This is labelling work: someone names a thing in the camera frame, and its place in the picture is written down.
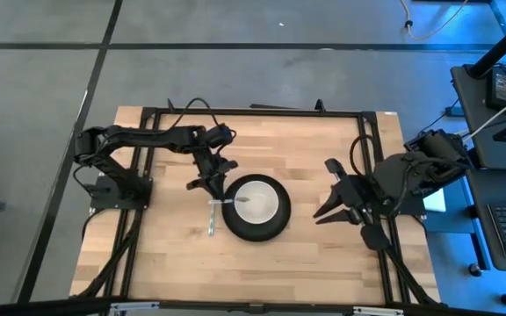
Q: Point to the black desk with adapter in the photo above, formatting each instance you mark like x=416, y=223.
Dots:
x=472, y=109

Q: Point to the black frame clamp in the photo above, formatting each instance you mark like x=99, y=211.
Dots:
x=170, y=106
x=320, y=105

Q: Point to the white ribbed bowl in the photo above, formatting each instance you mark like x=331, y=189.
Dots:
x=257, y=210

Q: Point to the black round plate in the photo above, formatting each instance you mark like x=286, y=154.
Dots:
x=257, y=233

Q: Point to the black desk with keyboard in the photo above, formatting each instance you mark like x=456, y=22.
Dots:
x=481, y=188

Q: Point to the small blue floor box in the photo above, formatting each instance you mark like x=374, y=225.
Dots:
x=455, y=111

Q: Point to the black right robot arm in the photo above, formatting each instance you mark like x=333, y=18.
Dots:
x=411, y=175

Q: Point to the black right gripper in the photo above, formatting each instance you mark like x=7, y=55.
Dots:
x=360, y=193

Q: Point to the black diagonal pole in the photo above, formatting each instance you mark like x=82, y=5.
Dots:
x=503, y=46

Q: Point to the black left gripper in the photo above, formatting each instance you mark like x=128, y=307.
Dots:
x=209, y=164

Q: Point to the white paper sheet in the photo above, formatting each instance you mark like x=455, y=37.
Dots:
x=436, y=202

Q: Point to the silver beam bracket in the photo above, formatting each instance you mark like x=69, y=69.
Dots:
x=134, y=306
x=378, y=311

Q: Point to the black rig beam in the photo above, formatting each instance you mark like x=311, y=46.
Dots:
x=257, y=308

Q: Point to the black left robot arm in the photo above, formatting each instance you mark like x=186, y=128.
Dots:
x=147, y=137

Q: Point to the black aluminium table frame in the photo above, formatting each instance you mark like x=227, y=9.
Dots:
x=257, y=112

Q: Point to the black power adapter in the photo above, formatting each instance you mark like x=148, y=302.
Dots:
x=502, y=90

